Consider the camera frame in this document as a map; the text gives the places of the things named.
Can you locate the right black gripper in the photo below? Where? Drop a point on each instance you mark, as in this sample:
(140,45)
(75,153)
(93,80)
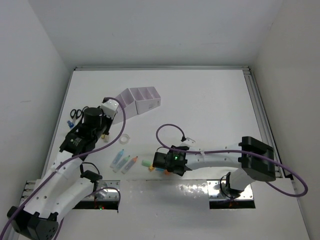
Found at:
(173,146)

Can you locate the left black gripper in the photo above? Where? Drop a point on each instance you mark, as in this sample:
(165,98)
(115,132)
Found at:
(108,120)

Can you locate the orange marker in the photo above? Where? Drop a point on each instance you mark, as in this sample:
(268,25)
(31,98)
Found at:
(129,165)

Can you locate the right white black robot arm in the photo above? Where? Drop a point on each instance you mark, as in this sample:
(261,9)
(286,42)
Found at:
(186,157)

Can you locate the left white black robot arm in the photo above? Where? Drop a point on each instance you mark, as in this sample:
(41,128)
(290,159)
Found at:
(39,216)

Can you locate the clear glue bottle blue cap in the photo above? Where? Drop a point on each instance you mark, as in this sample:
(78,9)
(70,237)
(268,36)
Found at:
(70,124)

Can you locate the green marker cap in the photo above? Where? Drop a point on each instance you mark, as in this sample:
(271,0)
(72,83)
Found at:
(146,163)

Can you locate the blue tipped marker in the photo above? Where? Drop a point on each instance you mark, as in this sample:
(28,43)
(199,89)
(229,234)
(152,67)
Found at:
(117,159)

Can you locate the clear tape roll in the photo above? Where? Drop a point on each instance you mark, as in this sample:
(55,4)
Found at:
(124,139)

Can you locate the orange pink pens behind organizer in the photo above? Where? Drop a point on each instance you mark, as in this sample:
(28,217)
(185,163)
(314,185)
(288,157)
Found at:
(105,100)

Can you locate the green tipped marker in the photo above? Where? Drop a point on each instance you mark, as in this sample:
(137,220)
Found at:
(121,164)

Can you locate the white front cover board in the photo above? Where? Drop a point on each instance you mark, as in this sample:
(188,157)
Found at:
(182,210)

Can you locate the white organizer lying tilted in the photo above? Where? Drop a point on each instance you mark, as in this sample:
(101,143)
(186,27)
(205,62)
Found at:
(129,104)

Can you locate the white organizer upright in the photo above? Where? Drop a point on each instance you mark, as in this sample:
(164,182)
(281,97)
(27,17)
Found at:
(146,98)

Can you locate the black handled scissors left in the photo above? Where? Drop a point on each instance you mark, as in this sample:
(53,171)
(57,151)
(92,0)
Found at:
(75,113)

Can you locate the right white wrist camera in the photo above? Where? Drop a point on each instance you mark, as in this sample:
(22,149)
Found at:
(187,140)

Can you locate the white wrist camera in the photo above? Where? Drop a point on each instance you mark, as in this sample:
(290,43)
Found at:
(109,108)
(187,140)

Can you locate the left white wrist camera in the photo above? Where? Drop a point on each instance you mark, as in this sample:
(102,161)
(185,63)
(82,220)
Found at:
(109,108)

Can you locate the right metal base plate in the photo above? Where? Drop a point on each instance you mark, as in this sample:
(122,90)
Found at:
(215,194)

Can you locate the metal base plate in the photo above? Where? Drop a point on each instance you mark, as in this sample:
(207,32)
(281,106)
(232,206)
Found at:
(215,194)
(106,190)

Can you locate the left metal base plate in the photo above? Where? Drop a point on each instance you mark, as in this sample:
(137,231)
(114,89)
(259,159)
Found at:
(106,190)

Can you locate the aluminium frame rail right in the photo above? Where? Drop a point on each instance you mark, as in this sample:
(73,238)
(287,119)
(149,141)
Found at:
(260,112)

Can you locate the aluminium frame rail back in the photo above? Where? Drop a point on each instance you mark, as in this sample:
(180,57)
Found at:
(160,67)

